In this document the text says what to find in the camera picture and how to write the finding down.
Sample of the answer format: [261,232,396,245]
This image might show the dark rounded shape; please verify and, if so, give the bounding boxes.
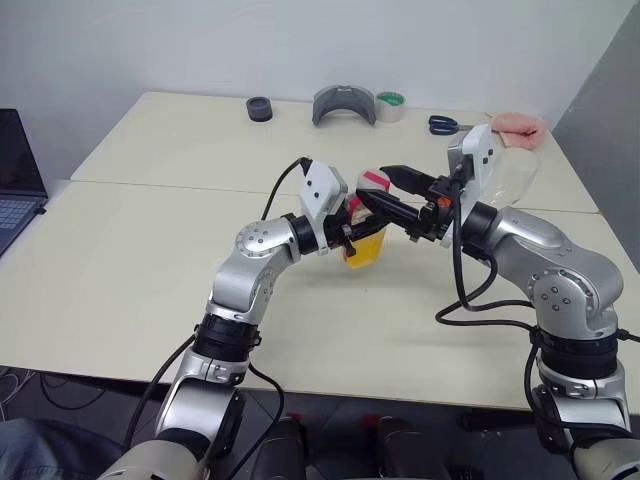
[376,414,437,480]
[248,416,307,480]

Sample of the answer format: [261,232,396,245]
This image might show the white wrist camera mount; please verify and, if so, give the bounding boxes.
[438,124,497,250]
[298,158,350,256]

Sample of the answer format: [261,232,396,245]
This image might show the green clear tape roll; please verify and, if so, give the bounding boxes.
[375,91,407,123]

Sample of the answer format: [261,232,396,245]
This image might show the blue denim trouser leg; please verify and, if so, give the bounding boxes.
[0,418,76,480]

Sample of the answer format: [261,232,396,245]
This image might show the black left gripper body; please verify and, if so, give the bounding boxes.
[322,209,362,255]

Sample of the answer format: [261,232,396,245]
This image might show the orange juice plastic bottle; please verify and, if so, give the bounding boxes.
[342,169,393,271]

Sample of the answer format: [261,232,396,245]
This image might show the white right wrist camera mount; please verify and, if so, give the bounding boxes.
[438,124,497,250]

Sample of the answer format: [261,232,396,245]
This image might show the blue handled scissors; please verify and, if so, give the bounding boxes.
[427,114,494,136]

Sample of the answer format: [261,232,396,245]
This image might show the clear wine glass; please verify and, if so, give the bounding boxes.
[487,148,544,207]

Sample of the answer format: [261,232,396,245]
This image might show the pink cloth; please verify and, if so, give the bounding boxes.
[489,111,546,151]

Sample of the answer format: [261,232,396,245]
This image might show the dark laptop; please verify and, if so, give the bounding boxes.
[0,108,49,257]

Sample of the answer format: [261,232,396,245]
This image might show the grey curved visor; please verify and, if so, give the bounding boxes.
[311,84,378,129]

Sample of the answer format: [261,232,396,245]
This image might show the black tape roll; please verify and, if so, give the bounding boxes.
[245,96,274,123]

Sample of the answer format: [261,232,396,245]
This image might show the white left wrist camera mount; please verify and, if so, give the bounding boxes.
[298,158,350,256]

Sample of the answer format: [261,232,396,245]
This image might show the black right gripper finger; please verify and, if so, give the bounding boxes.
[379,164,438,197]
[357,191,427,234]

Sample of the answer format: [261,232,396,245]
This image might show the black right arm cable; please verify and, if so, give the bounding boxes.
[434,167,541,334]

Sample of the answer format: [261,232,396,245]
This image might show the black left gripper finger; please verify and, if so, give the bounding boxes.
[351,218,388,239]

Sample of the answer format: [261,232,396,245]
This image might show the grey partition panel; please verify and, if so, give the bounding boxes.
[548,0,640,276]

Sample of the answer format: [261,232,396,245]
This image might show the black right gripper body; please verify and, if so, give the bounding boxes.
[405,174,457,245]

